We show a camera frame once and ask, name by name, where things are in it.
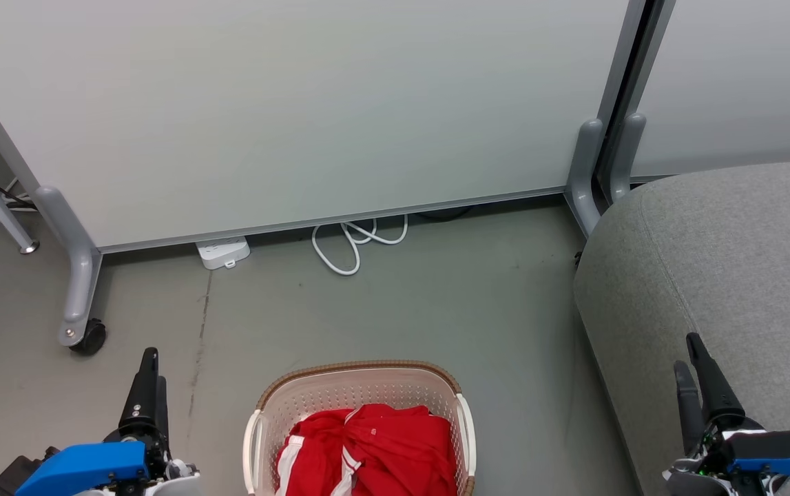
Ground narrow white partition panel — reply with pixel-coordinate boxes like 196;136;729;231
625;0;790;183

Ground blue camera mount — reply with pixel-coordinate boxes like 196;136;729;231
16;441;149;496
725;424;790;483

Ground blue left camera mount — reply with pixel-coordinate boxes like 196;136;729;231
16;441;149;496

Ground looped white power cable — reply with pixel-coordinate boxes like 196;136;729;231
311;214;410;277

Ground cream plastic laundry basket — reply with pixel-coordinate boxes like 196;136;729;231
242;360;477;496

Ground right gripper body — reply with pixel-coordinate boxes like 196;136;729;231
665;416;769;496

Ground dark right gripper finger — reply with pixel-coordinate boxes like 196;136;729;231
674;360;706;456
686;333;745;428

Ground grey partition leg with caster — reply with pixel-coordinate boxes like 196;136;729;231
33;186;104;348

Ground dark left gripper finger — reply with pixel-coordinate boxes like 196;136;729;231
119;348;160;439
157;376;170;443

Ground grey fabric sofa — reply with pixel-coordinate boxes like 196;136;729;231
573;158;790;496

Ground white power strip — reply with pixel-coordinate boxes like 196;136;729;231
195;236;251;271

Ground wide white partition panel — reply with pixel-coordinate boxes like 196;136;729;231
0;0;647;254

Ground blue right camera mount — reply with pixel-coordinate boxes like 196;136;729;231
725;424;790;483

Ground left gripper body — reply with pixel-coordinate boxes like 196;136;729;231
107;434;200;496

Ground red garment with white stripes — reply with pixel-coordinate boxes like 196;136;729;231
275;404;459;496

